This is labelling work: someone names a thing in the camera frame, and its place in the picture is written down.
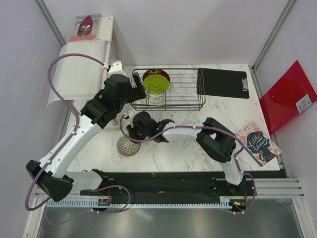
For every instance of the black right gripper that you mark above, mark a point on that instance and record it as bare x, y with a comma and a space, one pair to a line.
132, 132

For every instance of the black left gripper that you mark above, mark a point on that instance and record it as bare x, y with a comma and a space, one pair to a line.
136, 93

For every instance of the lime green plate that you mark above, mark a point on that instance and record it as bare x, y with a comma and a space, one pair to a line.
156, 84

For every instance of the dark red patterned bowl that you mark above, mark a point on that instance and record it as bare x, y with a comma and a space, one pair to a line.
151, 72

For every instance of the red patterned white bowl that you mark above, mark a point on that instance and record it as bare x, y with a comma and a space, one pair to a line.
127, 147

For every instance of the clear octagonal glass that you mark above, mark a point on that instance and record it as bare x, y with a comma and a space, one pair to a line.
191, 120

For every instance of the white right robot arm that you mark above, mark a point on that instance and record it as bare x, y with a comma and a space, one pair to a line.
219, 143

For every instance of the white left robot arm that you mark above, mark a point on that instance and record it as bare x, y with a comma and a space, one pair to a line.
51, 173

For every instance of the white translucent mat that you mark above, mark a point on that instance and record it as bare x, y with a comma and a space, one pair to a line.
79, 78

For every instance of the white side shelf table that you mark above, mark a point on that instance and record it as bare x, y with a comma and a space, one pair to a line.
105, 33

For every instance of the black clipboard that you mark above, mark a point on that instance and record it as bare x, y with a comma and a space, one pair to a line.
222, 83

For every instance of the red cover book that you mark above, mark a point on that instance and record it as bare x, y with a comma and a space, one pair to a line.
85, 28

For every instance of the Little Women book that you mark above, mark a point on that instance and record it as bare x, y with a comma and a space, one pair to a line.
261, 147

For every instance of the red plastic folder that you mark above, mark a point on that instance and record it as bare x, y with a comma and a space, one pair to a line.
287, 98

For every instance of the black wire dish rack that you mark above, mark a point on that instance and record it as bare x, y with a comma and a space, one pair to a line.
186, 92

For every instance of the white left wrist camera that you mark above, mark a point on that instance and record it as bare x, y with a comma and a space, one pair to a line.
115, 68

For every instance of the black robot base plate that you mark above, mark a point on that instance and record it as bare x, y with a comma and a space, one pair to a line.
169, 188

